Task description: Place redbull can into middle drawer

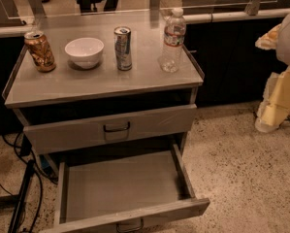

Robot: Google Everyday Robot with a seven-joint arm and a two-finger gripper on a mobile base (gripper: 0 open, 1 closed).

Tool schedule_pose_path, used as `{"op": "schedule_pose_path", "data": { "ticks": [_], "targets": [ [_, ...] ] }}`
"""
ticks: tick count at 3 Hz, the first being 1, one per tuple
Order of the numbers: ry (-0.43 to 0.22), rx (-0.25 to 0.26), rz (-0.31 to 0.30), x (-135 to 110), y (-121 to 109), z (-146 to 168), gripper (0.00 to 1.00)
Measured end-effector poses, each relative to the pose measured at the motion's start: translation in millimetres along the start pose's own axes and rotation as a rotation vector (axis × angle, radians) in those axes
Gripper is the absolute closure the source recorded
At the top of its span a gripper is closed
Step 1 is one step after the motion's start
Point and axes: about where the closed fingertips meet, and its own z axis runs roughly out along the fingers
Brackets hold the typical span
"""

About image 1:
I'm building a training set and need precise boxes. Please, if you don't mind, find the grey top drawer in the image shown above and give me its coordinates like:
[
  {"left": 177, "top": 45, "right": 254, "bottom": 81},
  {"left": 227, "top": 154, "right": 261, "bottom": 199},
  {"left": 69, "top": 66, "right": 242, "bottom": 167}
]
[{"left": 24, "top": 104, "right": 196, "bottom": 154}]

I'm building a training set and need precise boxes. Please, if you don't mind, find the black drawer handle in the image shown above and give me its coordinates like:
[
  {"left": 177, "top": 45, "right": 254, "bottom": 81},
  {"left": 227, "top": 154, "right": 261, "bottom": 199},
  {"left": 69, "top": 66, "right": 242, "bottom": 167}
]
[
  {"left": 103, "top": 121, "right": 131, "bottom": 133},
  {"left": 116, "top": 217, "right": 144, "bottom": 233}
]

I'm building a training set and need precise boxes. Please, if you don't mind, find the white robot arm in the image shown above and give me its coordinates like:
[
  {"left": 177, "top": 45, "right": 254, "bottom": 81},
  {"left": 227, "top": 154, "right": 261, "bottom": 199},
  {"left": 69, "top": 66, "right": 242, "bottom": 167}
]
[{"left": 255, "top": 13, "right": 290, "bottom": 133}]

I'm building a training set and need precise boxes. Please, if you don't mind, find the black floor cable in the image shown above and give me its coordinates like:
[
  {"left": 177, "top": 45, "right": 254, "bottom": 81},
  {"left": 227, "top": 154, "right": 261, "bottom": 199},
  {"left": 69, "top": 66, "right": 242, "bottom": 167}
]
[{"left": 0, "top": 131, "right": 59, "bottom": 233}]

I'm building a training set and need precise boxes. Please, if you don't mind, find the black top drawer handle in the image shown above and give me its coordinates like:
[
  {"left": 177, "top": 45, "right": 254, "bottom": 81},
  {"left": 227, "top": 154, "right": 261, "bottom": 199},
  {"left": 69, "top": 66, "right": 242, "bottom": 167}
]
[{"left": 103, "top": 121, "right": 131, "bottom": 133}]

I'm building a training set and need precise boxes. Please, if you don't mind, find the yellow taped gripper finger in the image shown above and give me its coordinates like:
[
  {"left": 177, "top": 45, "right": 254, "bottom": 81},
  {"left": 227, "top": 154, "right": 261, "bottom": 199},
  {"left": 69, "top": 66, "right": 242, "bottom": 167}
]
[{"left": 255, "top": 23, "right": 290, "bottom": 133}]

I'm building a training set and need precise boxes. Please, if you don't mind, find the silver blue redbull can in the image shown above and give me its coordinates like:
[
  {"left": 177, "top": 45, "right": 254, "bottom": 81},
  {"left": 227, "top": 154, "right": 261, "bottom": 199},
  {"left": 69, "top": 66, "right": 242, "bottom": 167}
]
[{"left": 114, "top": 26, "right": 132, "bottom": 71}]

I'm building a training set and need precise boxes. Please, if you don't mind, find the crumpled gold soda can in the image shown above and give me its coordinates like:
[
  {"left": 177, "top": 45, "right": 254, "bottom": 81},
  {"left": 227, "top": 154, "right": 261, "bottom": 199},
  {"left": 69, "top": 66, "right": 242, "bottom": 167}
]
[{"left": 24, "top": 30, "right": 56, "bottom": 72}]

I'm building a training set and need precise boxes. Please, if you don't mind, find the white ceramic bowl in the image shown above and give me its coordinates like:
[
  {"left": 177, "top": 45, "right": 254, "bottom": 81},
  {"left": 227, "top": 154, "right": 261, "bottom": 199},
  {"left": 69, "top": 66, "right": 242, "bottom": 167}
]
[{"left": 65, "top": 37, "right": 104, "bottom": 70}]

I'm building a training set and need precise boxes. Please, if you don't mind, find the black middle drawer handle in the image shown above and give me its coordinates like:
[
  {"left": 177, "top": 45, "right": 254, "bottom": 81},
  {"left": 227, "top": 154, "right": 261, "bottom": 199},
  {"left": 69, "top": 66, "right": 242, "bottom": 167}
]
[{"left": 116, "top": 217, "right": 144, "bottom": 233}]

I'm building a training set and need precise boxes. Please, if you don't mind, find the grey metal drawer cabinet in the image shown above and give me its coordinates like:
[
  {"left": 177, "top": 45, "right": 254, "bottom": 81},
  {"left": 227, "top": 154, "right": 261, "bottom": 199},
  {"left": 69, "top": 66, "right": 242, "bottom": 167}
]
[{"left": 3, "top": 11, "right": 204, "bottom": 165}]

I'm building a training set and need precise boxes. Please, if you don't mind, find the black metal stand leg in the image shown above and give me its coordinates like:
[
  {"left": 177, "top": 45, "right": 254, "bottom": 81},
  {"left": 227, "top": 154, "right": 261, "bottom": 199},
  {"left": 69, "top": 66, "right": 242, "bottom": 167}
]
[{"left": 0, "top": 160, "right": 34, "bottom": 233}]

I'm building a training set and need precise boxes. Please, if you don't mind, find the clear plastic water bottle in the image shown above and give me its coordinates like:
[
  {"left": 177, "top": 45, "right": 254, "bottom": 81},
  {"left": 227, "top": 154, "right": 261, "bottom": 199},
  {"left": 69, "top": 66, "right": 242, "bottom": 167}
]
[{"left": 158, "top": 8, "right": 186, "bottom": 73}]

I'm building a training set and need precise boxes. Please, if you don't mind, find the grey open middle drawer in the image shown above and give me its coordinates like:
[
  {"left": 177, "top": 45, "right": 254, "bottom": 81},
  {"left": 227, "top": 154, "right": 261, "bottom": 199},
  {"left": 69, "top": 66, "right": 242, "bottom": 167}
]
[{"left": 41, "top": 143, "right": 209, "bottom": 233}]

